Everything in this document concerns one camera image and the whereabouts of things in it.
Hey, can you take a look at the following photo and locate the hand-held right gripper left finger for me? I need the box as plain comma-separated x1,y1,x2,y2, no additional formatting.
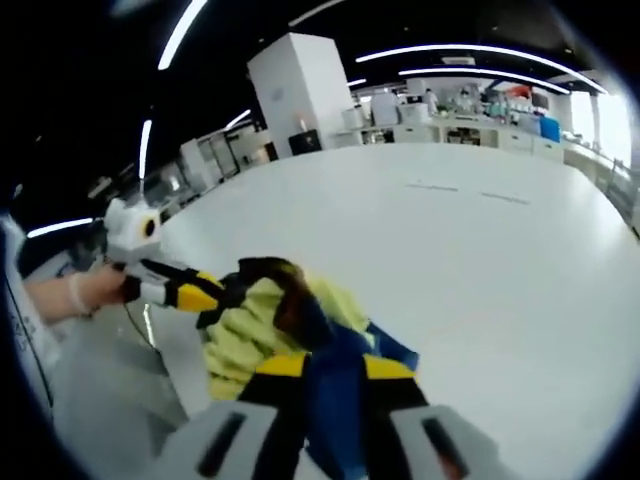
158,351,313,480

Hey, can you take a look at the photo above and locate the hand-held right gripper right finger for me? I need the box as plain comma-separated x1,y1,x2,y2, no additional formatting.
360,353,503,480

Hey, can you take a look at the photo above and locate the yellow-green and blue garment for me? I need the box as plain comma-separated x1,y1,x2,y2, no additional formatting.
196,256,422,480

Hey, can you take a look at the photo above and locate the person's left hand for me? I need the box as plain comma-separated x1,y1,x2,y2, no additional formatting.
69,263,132,317

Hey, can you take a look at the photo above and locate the straight ceiling light strip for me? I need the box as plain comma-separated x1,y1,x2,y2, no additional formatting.
157,0,209,72
138,119,153,182
26,216,95,240

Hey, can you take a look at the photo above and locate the glass door cabinet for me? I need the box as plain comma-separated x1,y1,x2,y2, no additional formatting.
178,128,242,194

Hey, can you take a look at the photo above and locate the person's white shirt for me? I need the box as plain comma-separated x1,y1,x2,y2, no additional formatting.
0,212,64,416

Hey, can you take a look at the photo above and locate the small black box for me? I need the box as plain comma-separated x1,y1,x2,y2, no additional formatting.
288,129,323,157

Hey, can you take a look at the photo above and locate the large white square pillar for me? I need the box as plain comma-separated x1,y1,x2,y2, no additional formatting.
246,31,355,162

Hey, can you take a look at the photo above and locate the long white counter with shelves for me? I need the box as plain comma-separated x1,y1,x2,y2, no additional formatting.
329,112,567,164

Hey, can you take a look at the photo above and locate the blue plastic bin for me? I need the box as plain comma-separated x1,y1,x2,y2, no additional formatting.
538,115,562,142

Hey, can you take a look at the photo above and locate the bright window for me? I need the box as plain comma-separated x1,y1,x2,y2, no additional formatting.
569,91,633,169

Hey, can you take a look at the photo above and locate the short curved ceiling light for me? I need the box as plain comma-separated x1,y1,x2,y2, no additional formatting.
398,66,572,95

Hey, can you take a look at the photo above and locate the long curved ceiling light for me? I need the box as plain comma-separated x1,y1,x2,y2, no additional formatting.
355,43,610,95

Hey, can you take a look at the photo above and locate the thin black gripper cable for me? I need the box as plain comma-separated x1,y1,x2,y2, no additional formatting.
124,298,164,354

